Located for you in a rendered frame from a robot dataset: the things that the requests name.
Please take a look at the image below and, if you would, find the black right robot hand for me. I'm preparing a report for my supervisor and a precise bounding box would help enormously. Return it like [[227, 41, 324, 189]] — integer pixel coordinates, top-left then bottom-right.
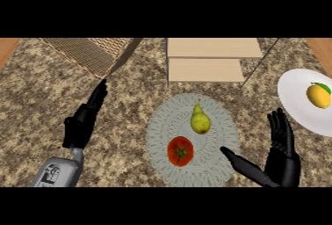
[[220, 107, 302, 188]]

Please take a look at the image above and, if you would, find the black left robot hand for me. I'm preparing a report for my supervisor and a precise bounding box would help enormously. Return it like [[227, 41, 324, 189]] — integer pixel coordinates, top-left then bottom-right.
[[60, 78, 109, 150]]

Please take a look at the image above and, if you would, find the grey woven oval placemat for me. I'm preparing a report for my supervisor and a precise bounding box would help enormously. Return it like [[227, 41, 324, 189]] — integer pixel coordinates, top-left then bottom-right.
[[144, 92, 240, 188]]

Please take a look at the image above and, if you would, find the red tomato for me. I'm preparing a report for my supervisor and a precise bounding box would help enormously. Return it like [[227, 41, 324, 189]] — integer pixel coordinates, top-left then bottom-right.
[[165, 135, 196, 168]]

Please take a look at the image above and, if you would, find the pale wooden tiered shelf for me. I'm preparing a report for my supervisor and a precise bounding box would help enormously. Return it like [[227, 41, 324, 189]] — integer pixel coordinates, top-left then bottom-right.
[[165, 37, 264, 88]]

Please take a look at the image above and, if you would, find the white round plate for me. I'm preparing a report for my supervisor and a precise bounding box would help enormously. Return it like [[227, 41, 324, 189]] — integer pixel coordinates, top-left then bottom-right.
[[276, 68, 332, 138]]

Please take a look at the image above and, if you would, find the yellow-green pear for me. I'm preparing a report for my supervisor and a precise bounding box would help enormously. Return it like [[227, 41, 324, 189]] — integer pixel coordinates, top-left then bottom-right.
[[189, 98, 212, 135]]

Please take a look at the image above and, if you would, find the yellow lemon with leaf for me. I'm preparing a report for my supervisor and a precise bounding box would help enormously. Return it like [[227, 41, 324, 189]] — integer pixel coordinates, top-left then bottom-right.
[[305, 82, 332, 110]]

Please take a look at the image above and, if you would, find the brown wicker basket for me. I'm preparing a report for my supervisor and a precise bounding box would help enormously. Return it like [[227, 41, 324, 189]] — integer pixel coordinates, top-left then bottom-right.
[[37, 37, 144, 78]]

